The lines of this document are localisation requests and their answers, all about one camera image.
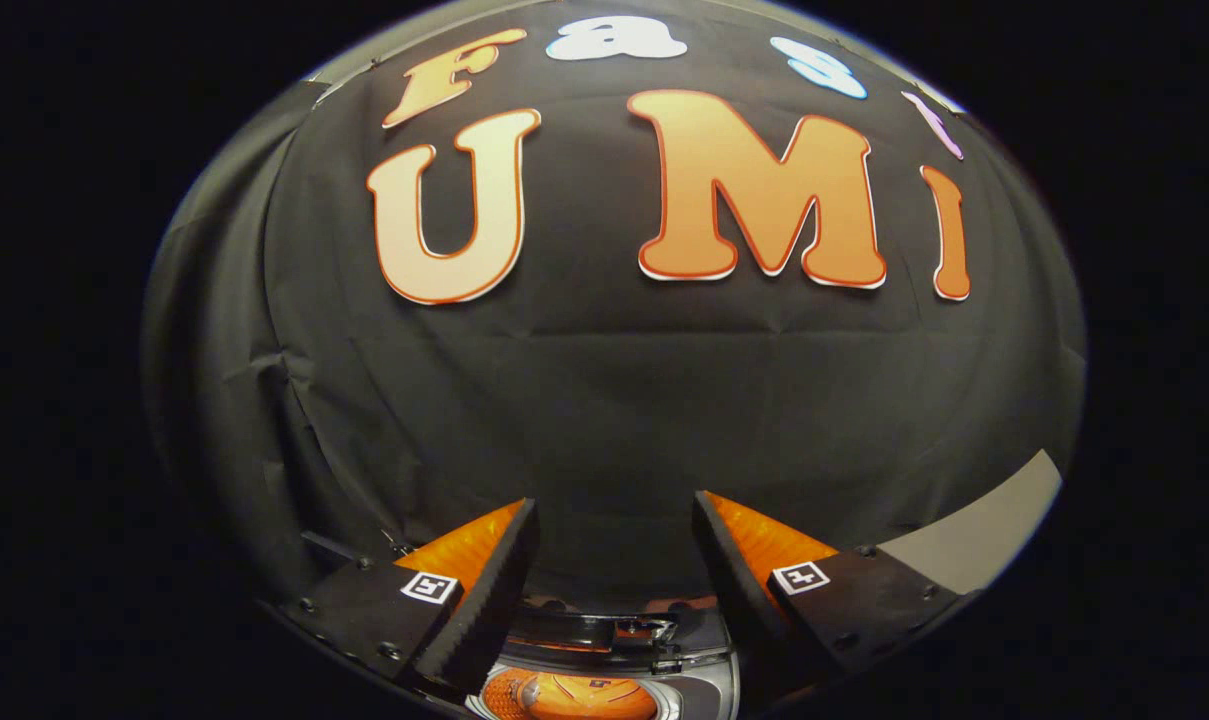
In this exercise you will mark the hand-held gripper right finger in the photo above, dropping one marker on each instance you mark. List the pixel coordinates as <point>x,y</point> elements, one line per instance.
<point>739,600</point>

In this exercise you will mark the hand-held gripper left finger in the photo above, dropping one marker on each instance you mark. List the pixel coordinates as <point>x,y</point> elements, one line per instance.
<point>484,610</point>

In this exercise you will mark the small grey washing machine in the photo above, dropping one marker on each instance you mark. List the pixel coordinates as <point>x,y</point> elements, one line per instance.
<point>699,660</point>

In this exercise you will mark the yellow polo shirt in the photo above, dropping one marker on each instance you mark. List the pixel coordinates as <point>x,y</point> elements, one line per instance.
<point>584,698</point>

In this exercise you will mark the black backdrop cloth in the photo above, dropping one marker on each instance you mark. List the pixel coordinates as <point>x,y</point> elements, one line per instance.
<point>604,420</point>

